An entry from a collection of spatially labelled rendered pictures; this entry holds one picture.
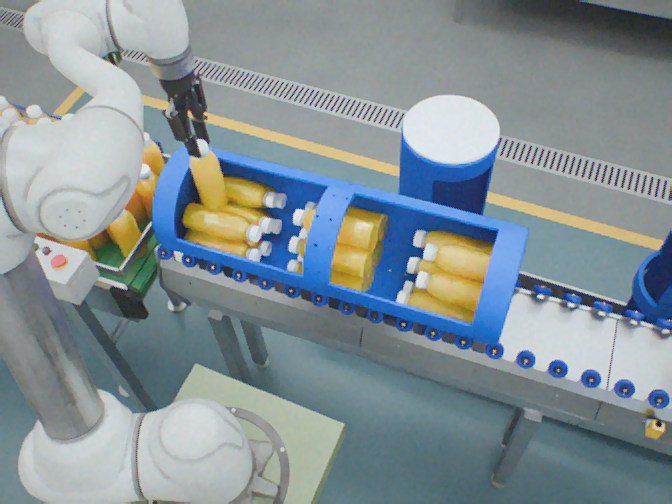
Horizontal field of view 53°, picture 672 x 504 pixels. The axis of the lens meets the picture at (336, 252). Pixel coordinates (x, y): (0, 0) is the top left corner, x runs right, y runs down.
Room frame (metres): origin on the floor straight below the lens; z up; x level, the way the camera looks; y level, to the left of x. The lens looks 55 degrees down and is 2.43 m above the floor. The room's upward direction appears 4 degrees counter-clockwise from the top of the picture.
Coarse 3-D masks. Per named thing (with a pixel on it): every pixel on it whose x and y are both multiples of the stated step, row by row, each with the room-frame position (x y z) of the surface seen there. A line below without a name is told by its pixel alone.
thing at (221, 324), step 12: (216, 312) 1.09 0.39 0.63; (216, 324) 1.06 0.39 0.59; (228, 324) 1.08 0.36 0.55; (216, 336) 1.07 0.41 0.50; (228, 336) 1.06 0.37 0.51; (228, 348) 1.06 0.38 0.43; (240, 348) 1.10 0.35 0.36; (228, 360) 1.07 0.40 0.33; (240, 360) 1.08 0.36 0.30; (240, 372) 1.06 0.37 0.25; (252, 384) 1.09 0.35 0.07
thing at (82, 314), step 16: (64, 304) 0.98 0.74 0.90; (80, 304) 0.99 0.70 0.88; (80, 320) 0.98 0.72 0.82; (96, 320) 1.00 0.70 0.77; (96, 336) 0.98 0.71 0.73; (112, 352) 0.99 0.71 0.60; (112, 368) 0.98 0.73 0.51; (128, 368) 1.00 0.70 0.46; (128, 384) 0.97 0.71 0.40; (144, 400) 0.98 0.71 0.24
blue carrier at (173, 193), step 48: (192, 192) 1.20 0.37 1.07; (288, 192) 1.19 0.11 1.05; (336, 192) 1.02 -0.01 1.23; (384, 192) 1.03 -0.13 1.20; (288, 240) 1.09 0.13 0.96; (336, 240) 0.91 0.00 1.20; (384, 240) 1.04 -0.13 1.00; (336, 288) 0.84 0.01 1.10; (384, 288) 0.92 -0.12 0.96; (480, 336) 0.70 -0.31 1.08
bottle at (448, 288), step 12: (432, 276) 0.84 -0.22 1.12; (444, 276) 0.83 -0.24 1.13; (456, 276) 0.83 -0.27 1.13; (432, 288) 0.81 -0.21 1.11; (444, 288) 0.80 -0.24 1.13; (456, 288) 0.80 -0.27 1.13; (468, 288) 0.79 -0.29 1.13; (480, 288) 0.79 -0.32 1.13; (444, 300) 0.79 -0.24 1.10; (456, 300) 0.78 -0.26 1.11; (468, 300) 0.77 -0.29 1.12
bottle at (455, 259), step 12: (432, 252) 0.88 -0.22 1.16; (444, 252) 0.87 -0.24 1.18; (456, 252) 0.86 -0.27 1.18; (468, 252) 0.86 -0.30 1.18; (480, 252) 0.86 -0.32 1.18; (444, 264) 0.84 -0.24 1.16; (456, 264) 0.84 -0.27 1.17; (468, 264) 0.83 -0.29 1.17; (480, 264) 0.83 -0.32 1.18; (468, 276) 0.82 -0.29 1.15; (480, 276) 0.81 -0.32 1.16
